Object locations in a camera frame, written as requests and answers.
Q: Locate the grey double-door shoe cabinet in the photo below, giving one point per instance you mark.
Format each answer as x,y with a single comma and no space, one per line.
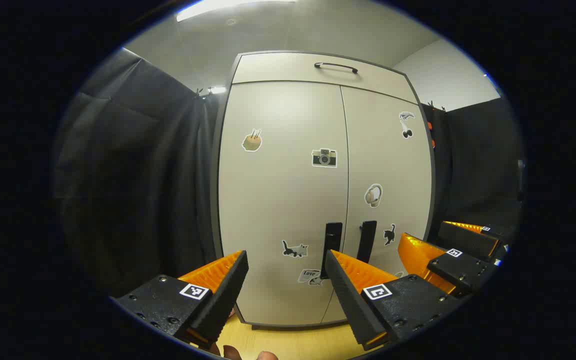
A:
214,200

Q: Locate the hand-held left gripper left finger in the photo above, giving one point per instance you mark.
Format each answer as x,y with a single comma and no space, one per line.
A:
223,300

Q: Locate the beige cabinet drawer front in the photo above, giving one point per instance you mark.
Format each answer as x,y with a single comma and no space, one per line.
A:
278,67

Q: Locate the cabinet door with camera sticker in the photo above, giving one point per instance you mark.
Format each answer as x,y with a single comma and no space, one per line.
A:
278,200

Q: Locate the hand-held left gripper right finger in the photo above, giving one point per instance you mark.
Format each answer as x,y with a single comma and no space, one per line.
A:
348,300

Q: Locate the ceiling light strip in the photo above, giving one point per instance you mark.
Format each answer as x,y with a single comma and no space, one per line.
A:
218,7

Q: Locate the cabinet door with headphone sticker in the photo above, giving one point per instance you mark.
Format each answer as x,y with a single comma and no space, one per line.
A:
388,160

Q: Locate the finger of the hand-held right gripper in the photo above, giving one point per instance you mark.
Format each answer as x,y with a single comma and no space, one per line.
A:
460,272
468,240

